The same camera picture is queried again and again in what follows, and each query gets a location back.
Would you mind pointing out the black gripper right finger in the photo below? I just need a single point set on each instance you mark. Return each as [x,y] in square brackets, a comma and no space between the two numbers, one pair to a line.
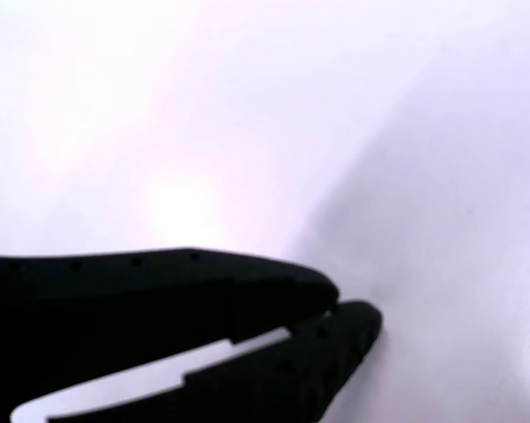
[291,374]

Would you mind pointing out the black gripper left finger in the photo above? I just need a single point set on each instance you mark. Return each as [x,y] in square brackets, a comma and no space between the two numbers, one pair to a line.
[114,299]

